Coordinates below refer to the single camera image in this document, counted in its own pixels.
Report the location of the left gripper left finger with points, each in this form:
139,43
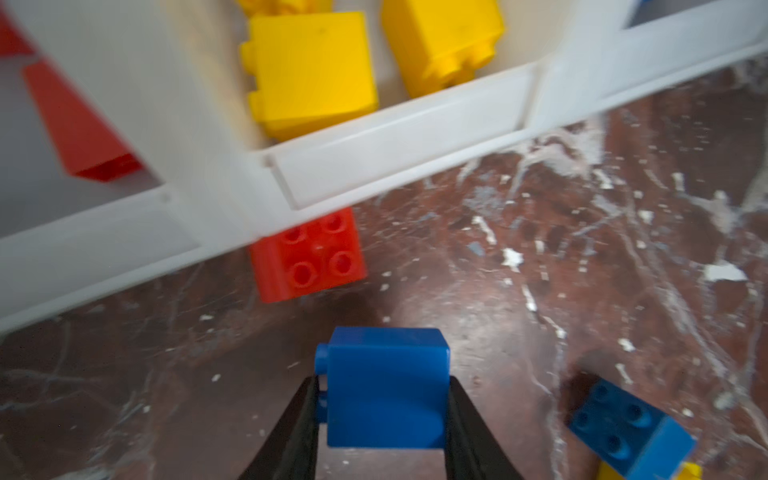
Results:
290,450

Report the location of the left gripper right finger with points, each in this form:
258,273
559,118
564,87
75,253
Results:
471,451

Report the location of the red lego near bin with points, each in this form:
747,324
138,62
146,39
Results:
312,257

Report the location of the blue lego top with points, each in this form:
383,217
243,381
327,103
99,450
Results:
386,388

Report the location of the white three-compartment sorting bin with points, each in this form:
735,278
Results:
166,76

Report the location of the long red lego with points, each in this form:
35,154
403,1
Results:
86,145

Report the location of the long yellow lego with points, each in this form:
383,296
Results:
685,471

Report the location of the small red lego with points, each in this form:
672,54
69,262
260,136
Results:
11,41

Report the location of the small blue lego centre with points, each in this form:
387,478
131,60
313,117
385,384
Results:
628,433

